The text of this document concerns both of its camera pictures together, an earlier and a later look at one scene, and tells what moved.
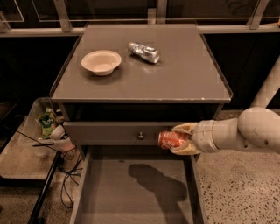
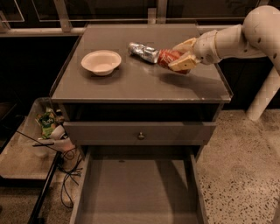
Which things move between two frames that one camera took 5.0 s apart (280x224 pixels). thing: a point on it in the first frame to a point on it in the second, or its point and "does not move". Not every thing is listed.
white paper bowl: (102, 62) does not move
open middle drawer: (137, 185) does not move
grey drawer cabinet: (121, 85) does not move
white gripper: (203, 135) to (206, 48)
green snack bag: (46, 120) does not move
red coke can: (168, 140) to (164, 56)
